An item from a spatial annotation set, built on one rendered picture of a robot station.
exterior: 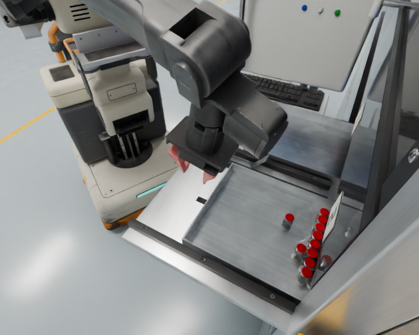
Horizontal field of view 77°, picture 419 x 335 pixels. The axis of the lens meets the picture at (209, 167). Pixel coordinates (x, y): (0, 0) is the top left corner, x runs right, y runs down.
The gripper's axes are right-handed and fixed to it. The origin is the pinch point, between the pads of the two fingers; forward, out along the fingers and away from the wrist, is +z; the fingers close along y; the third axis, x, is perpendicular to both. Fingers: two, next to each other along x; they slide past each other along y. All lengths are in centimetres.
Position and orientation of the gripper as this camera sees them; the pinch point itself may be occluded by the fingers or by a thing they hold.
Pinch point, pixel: (195, 173)
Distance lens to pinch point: 48.3
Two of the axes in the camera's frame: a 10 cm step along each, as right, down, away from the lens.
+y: 8.6, 4.8, -1.7
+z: -1.7, 5.9, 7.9
